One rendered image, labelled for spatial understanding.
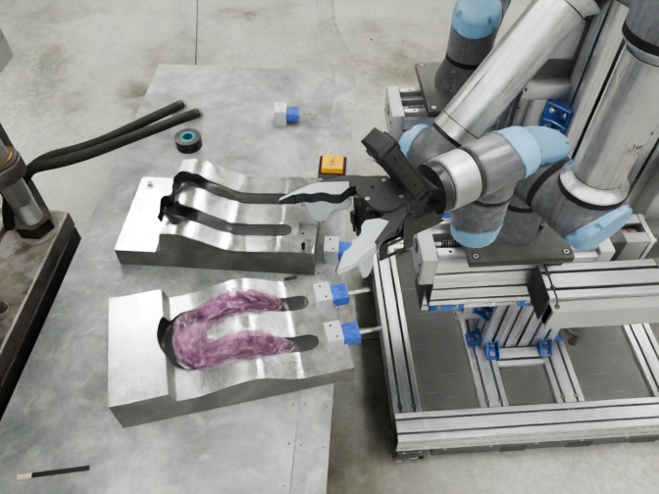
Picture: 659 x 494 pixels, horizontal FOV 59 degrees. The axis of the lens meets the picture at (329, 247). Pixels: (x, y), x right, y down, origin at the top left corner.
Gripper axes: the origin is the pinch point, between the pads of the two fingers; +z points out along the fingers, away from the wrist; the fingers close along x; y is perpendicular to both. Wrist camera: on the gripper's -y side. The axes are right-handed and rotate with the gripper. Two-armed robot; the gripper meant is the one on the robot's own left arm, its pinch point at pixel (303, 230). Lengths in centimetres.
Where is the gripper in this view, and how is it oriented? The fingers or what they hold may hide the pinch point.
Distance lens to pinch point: 70.0
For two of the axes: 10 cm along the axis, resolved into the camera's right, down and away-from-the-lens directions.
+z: -8.7, 3.8, -3.1
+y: 0.7, 7.1, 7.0
